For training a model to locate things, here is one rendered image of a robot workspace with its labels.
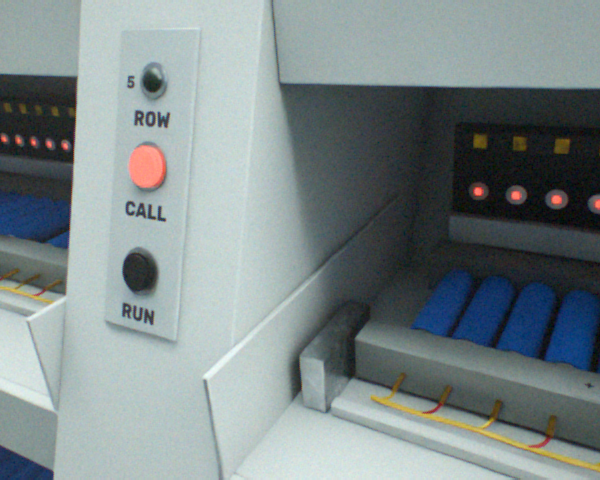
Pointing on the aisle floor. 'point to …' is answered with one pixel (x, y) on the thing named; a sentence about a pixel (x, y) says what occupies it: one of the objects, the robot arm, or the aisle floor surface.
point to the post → (214, 226)
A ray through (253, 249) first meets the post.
